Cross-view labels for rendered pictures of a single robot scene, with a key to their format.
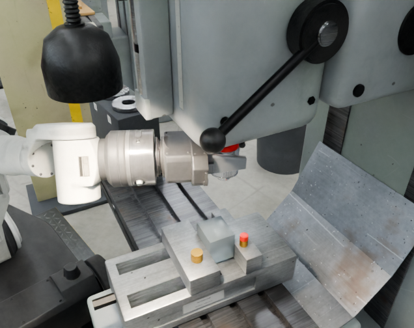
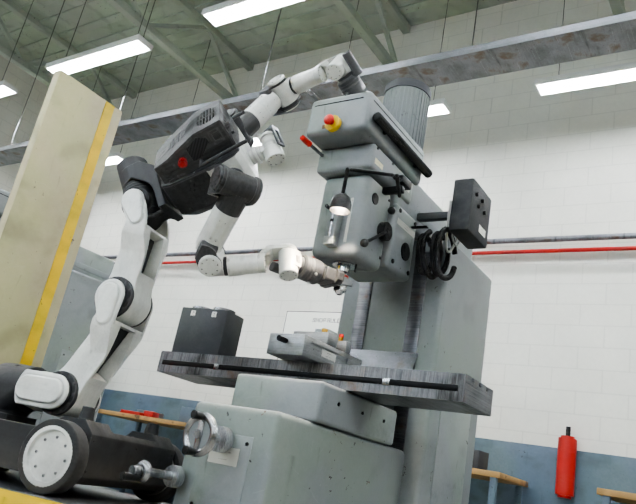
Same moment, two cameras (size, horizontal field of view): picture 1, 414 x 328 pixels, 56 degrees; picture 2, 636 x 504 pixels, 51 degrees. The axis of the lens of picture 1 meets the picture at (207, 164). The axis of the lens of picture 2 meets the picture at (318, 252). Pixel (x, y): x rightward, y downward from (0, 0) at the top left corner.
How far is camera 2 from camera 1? 2.08 m
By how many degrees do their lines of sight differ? 58
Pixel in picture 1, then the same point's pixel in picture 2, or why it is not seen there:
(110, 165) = (309, 261)
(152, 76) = (336, 229)
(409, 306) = (415, 417)
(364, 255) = not seen: hidden behind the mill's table
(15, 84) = not seen: outside the picture
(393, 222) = (400, 363)
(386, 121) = (387, 319)
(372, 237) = not seen: hidden behind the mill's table
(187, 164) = (335, 272)
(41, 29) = (25, 315)
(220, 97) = (362, 235)
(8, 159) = (247, 258)
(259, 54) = (371, 230)
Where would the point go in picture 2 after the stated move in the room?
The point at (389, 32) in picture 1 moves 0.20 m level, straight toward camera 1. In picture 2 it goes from (399, 246) to (410, 228)
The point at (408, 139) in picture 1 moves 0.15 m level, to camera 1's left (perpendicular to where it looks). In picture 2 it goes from (399, 323) to (368, 312)
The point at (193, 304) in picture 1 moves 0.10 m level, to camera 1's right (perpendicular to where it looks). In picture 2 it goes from (325, 352) to (350, 360)
